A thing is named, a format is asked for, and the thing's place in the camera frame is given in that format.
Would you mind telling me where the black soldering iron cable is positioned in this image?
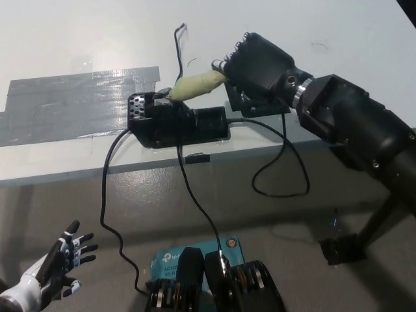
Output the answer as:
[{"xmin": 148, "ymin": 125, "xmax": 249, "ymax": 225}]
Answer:
[{"xmin": 226, "ymin": 102, "xmax": 310, "ymax": 198}]

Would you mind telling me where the black square tray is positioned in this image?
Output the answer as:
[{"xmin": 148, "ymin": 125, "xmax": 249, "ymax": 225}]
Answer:
[{"xmin": 224, "ymin": 83, "xmax": 292, "ymax": 117}]

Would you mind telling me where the black stand leg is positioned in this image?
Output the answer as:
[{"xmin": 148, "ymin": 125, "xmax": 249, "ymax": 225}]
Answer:
[{"xmin": 356, "ymin": 191, "xmax": 410, "ymax": 251}]

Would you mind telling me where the black robot torso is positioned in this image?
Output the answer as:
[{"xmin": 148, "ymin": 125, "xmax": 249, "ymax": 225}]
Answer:
[{"xmin": 144, "ymin": 246, "xmax": 287, "ymax": 312}]

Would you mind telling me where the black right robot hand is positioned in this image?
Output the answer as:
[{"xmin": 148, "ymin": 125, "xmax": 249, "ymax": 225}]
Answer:
[{"xmin": 211, "ymin": 31, "xmax": 315, "ymax": 107}]

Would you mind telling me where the teal tp-link box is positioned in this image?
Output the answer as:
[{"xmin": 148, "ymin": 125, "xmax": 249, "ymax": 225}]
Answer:
[{"xmin": 149, "ymin": 236, "xmax": 245, "ymax": 283}]

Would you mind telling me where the black fixture block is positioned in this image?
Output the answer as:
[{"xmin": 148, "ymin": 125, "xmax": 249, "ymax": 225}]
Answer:
[{"xmin": 127, "ymin": 86, "xmax": 231, "ymax": 150}]

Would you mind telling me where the thin black wire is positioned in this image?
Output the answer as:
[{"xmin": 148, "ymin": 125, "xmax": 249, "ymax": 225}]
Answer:
[{"xmin": 173, "ymin": 21, "xmax": 228, "ymax": 261}]

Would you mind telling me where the thick black power cable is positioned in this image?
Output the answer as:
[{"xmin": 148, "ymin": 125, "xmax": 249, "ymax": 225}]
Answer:
[{"xmin": 99, "ymin": 128, "xmax": 149, "ymax": 295}]

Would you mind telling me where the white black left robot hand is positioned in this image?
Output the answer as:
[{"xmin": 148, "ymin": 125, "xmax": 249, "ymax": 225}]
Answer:
[{"xmin": 2, "ymin": 219, "xmax": 99, "ymax": 310}]

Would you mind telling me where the grey duct tape patch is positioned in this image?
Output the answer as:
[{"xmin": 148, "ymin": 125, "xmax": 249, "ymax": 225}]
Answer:
[{"xmin": 0, "ymin": 66, "xmax": 162, "ymax": 148}]

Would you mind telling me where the soldering iron with taped handle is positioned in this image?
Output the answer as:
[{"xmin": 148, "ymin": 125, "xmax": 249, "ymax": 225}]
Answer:
[{"xmin": 167, "ymin": 70, "xmax": 228, "ymax": 102}]

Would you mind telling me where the black floor tape under stand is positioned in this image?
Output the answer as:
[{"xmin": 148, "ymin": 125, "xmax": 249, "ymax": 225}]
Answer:
[{"xmin": 318, "ymin": 233, "xmax": 367, "ymax": 266}]

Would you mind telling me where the small black tape strip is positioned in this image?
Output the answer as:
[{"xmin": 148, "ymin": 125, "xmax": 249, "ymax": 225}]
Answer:
[{"xmin": 185, "ymin": 153, "xmax": 211, "ymax": 164}]

